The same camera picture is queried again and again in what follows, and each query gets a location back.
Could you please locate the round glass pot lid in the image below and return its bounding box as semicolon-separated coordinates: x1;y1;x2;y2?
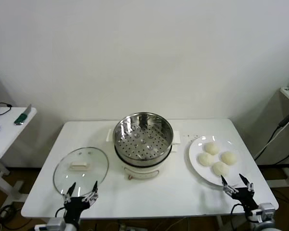
53;146;110;196

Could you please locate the thin black cable loop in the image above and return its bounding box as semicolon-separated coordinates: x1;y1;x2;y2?
0;102;12;117

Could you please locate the white power strip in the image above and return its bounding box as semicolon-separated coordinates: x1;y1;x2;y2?
118;222;135;231

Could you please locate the white side table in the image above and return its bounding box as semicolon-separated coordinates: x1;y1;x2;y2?
0;106;37;205

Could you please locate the stainless steel steamer basket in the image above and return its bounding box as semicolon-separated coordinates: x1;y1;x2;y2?
106;112;181;162

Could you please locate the white electric cooker base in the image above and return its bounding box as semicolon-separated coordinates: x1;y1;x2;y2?
114;141;178;181

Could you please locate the white round plate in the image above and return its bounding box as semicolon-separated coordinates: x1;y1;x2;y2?
188;135;248;187

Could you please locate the floor cable bundle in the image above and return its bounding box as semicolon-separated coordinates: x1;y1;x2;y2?
0;204;25;229

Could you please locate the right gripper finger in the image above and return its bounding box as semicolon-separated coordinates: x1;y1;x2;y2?
239;173;255;194
220;174;238;195

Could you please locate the white steamed baozi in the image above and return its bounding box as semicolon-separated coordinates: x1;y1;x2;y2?
204;141;220;155
212;161;230;178
221;151;237;166
197;153;215;167

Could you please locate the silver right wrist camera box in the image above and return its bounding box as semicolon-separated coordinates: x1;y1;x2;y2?
254;203;276;223

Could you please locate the green handled knife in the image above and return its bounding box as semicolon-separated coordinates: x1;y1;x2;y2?
13;103;32;126

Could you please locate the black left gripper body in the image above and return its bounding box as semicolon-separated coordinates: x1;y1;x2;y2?
63;196;91;224

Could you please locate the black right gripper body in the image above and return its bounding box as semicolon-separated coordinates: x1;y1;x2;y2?
231;187;259;215

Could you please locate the power adapter with cable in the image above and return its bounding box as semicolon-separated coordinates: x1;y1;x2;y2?
252;109;289;161

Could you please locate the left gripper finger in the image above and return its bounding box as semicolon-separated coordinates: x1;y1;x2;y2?
83;180;99;205
63;182;77;204

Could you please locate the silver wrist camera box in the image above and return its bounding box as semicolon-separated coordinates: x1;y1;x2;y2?
254;203;276;223
35;218;66;231

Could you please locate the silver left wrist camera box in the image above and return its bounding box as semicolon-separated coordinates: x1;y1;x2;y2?
35;218;66;231

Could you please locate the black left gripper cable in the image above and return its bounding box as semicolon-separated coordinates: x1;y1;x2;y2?
54;207;66;223

